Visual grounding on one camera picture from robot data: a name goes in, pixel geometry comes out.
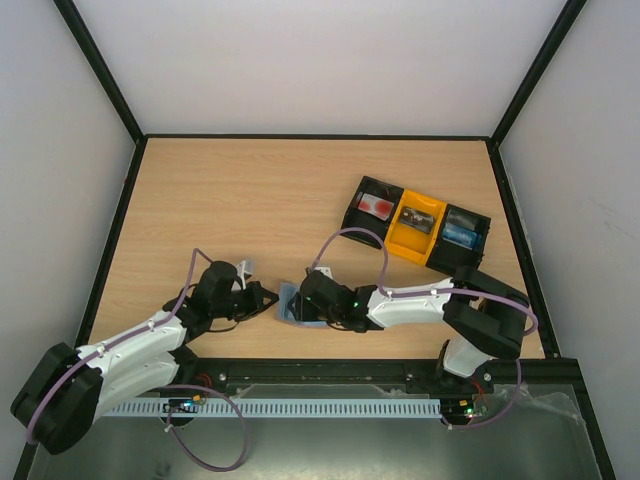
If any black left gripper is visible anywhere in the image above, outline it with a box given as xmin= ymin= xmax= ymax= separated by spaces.
xmin=212 ymin=281 xmax=279 ymax=322

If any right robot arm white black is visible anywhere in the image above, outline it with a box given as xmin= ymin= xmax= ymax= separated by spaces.
xmin=279 ymin=267 xmax=538 ymax=392

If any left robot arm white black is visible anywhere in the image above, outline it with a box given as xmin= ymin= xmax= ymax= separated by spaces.
xmin=10 ymin=261 xmax=279 ymax=455

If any red white card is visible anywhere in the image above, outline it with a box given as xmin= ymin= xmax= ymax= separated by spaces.
xmin=357 ymin=193 xmax=395 ymax=221

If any dark card in yellow bin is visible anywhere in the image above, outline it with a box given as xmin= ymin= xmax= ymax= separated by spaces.
xmin=398 ymin=207 xmax=435 ymax=235

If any black bin left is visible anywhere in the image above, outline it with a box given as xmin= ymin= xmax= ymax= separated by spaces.
xmin=341 ymin=176 xmax=404 ymax=241

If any black bin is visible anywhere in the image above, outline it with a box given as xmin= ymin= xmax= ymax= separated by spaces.
xmin=425 ymin=204 xmax=491 ymax=275
xmin=341 ymin=176 xmax=404 ymax=241

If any yellow bin middle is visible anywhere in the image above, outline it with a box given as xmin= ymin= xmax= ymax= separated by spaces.
xmin=385 ymin=189 xmax=447 ymax=266

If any black bin right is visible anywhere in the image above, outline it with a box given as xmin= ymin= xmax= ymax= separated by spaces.
xmin=425 ymin=204 xmax=491 ymax=275

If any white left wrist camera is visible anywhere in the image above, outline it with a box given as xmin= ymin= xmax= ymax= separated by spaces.
xmin=234 ymin=259 xmax=254 ymax=290

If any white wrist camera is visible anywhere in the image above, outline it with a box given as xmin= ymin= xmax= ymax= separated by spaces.
xmin=234 ymin=259 xmax=254 ymax=290
xmin=313 ymin=266 xmax=333 ymax=278

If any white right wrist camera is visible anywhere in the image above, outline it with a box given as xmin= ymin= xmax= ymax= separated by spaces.
xmin=313 ymin=266 xmax=333 ymax=278

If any light blue slotted cable duct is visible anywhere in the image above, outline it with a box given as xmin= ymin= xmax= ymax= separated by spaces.
xmin=106 ymin=397 xmax=441 ymax=419

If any black aluminium front rail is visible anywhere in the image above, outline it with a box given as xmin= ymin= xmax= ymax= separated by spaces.
xmin=172 ymin=358 xmax=584 ymax=393

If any black frame post left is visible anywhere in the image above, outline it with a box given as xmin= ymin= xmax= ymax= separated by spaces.
xmin=52 ymin=0 xmax=146 ymax=146

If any black frame post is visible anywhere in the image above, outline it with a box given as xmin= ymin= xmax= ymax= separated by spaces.
xmin=491 ymin=0 xmax=587 ymax=145
xmin=52 ymin=0 xmax=146 ymax=146

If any black frame post right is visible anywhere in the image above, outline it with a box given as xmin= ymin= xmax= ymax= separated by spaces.
xmin=491 ymin=0 xmax=587 ymax=145

